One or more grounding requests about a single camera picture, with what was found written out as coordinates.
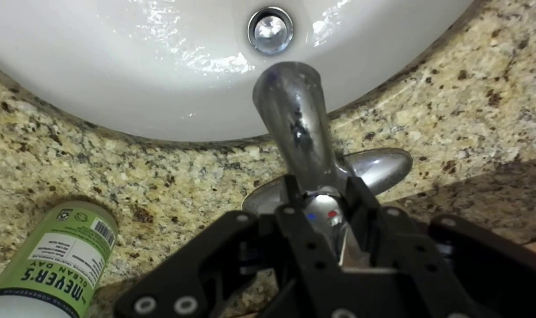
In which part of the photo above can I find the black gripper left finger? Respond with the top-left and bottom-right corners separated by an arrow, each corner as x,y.
113,173 -> 343,318

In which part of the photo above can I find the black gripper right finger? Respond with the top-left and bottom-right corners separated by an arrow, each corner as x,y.
339,175 -> 536,318

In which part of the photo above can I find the chrome tap handle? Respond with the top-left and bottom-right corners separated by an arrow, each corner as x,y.
302,185 -> 369,270

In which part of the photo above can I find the green soap pump bottle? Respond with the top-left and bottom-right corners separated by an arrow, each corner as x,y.
0,197 -> 120,318

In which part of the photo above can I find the chrome faucet spout and base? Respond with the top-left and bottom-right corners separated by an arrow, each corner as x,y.
240,60 -> 414,217

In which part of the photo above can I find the white oval sink basin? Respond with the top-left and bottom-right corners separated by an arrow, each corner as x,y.
0,0 -> 476,144

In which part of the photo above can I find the chrome sink drain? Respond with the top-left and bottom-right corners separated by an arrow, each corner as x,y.
244,3 -> 297,58

